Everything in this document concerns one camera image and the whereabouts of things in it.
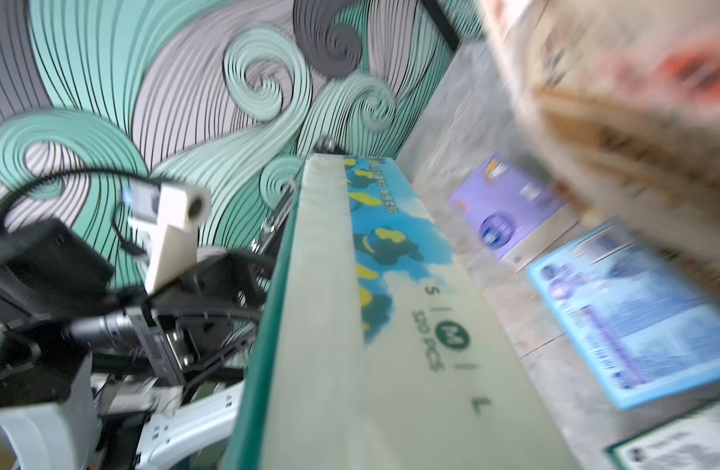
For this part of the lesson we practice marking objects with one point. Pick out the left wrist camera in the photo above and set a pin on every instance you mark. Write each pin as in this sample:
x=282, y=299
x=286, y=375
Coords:
x=168, y=217

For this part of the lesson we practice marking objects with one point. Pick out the floral canvas tote bag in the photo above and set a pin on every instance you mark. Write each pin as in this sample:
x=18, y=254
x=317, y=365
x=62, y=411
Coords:
x=622, y=101

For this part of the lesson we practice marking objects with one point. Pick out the black corner frame post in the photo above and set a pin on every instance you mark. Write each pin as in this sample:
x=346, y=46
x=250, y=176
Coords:
x=442, y=23

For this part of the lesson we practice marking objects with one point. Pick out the purple tissue pack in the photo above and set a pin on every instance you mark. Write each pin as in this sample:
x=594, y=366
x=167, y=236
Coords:
x=513, y=215

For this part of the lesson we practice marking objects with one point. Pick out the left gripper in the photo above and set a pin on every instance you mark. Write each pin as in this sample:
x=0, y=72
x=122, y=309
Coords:
x=190, y=328

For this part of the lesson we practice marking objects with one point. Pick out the blue cartoon tissue pack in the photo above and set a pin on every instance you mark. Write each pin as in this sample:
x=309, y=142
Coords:
x=376, y=350

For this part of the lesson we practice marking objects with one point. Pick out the light blue tissue pack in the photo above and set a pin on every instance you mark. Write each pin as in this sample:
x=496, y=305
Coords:
x=643, y=328

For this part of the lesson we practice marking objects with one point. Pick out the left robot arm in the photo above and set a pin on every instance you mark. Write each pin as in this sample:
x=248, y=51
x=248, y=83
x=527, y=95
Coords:
x=62, y=323

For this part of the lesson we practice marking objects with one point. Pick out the green white tissue pack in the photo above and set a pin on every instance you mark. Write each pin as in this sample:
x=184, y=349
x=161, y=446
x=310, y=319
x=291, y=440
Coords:
x=691, y=441

